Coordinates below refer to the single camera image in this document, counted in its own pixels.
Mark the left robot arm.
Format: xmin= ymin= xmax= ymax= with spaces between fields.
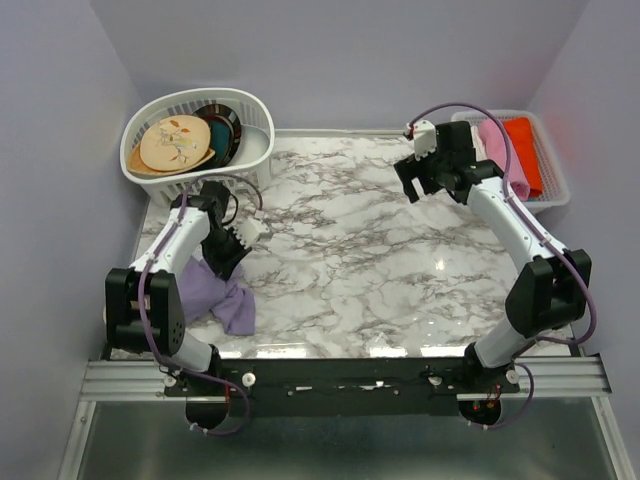
xmin=105 ymin=181 xmax=251 ymax=395

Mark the black rimmed plate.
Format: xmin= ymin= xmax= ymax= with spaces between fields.
xmin=194 ymin=103 xmax=242 ymax=160

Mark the aluminium rail frame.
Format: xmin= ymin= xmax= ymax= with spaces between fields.
xmin=80 ymin=356 xmax=612 ymax=402

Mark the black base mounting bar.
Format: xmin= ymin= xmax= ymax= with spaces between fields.
xmin=164 ymin=357 xmax=520 ymax=417

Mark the orange leaf shaped plate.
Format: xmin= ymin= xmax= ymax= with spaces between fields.
xmin=126 ymin=145 xmax=215 ymax=178

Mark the dark teal plate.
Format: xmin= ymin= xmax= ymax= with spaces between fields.
xmin=204 ymin=120 xmax=234 ymax=169

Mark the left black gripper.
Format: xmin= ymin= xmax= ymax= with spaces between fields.
xmin=202 ymin=226 xmax=253 ymax=281

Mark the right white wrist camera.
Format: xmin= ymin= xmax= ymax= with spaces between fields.
xmin=405 ymin=120 xmax=437 ymax=160

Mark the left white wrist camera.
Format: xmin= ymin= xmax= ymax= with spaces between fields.
xmin=236 ymin=218 xmax=272 ymax=248

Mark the beige floral plate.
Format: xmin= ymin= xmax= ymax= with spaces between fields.
xmin=139 ymin=115 xmax=211 ymax=172

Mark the orange rolled t shirt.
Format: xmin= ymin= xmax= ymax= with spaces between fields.
xmin=503 ymin=117 xmax=544 ymax=201

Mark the white rectangular tray basket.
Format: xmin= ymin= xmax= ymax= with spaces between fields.
xmin=451 ymin=110 xmax=570 ymax=214

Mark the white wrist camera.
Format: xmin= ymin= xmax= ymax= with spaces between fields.
xmin=405 ymin=120 xmax=437 ymax=160
xmin=236 ymin=218 xmax=272 ymax=248

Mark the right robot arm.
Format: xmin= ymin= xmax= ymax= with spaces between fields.
xmin=394 ymin=120 xmax=592 ymax=392

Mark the white rolled t shirt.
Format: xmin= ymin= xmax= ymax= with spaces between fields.
xmin=470 ymin=125 xmax=488 ymax=162

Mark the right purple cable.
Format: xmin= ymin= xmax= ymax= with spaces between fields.
xmin=403 ymin=103 xmax=597 ymax=430

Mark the white oval dish basket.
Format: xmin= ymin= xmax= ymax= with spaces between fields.
xmin=119 ymin=87 xmax=275 ymax=206

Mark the purple t shirt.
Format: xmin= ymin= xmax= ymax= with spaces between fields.
xmin=178 ymin=257 xmax=256 ymax=336

